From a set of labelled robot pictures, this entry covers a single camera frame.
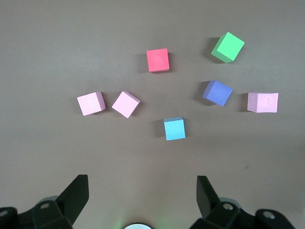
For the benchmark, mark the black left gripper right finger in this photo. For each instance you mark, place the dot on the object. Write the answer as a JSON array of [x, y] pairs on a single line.
[[212, 210]]

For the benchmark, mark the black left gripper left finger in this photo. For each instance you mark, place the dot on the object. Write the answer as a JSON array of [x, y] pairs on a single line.
[[69, 210]]

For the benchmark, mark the purple foam block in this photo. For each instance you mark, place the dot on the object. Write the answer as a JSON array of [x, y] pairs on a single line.
[[218, 93]]

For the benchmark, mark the pink foam block with mark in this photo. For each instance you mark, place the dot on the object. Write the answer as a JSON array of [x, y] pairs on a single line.
[[264, 102]]

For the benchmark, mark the green foam block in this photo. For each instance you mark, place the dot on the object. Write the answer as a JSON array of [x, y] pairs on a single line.
[[228, 47]]

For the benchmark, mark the light blue foam block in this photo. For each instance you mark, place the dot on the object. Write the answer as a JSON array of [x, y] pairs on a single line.
[[175, 130]]

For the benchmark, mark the red foam block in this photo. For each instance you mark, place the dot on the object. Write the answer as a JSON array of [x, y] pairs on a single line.
[[157, 60]]

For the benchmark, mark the brown table mat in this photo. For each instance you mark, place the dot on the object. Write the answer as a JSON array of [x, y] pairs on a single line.
[[71, 47]]

